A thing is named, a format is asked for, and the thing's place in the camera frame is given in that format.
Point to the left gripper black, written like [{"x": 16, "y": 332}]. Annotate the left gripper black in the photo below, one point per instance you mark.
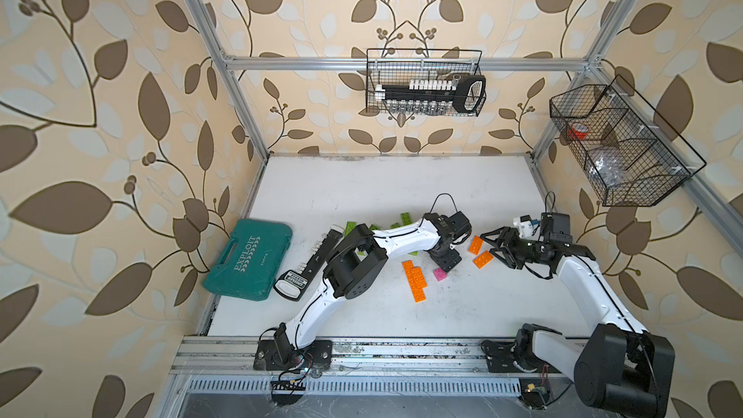
[{"x": 451, "y": 261}]

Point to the clear plastic bag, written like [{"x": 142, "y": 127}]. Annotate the clear plastic bag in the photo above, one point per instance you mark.
[{"x": 605, "y": 165}]

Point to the right wire basket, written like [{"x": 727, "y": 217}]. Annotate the right wire basket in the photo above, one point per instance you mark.
[{"x": 657, "y": 158}]

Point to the pink small square brick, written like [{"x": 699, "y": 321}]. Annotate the pink small square brick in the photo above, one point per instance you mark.
[{"x": 440, "y": 274}]

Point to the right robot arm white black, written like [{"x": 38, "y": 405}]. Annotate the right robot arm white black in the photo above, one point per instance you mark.
[{"x": 622, "y": 368}]

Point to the aluminium front rail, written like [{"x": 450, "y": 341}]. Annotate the aluminium front rail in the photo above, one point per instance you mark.
[{"x": 369, "y": 356}]

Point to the green brick upper centre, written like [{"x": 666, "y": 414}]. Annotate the green brick upper centre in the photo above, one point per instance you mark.
[{"x": 406, "y": 219}]

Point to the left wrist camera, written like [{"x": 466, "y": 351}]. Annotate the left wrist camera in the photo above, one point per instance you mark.
[{"x": 460, "y": 227}]

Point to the back wire basket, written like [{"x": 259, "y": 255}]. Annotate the back wire basket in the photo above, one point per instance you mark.
[{"x": 402, "y": 65}]

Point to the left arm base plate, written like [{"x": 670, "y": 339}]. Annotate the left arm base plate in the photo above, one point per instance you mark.
[{"x": 317, "y": 356}]

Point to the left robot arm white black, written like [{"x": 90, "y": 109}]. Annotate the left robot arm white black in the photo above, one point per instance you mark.
[{"x": 354, "y": 263}]

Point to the wire basket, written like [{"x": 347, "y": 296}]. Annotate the wire basket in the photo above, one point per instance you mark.
[
  {"x": 657, "y": 158},
  {"x": 402, "y": 65}
]

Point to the orange brick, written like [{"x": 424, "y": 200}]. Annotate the orange brick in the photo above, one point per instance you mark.
[
  {"x": 483, "y": 259},
  {"x": 410, "y": 270},
  {"x": 418, "y": 278},
  {"x": 475, "y": 245},
  {"x": 418, "y": 294}
]

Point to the red tape roll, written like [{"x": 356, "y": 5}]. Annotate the red tape roll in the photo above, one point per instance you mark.
[{"x": 577, "y": 131}]

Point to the green plastic tool case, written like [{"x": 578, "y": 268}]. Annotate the green plastic tool case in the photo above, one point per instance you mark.
[{"x": 247, "y": 267}]

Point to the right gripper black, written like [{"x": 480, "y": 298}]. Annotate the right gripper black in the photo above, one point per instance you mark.
[{"x": 504, "y": 239}]

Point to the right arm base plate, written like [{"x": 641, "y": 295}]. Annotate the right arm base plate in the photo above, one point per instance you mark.
[{"x": 505, "y": 357}]

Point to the green brick far left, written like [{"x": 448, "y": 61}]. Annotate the green brick far left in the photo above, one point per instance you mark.
[{"x": 349, "y": 227}]

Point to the socket set in basket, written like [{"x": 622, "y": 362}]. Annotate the socket set in basket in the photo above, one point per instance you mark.
[{"x": 464, "y": 95}]

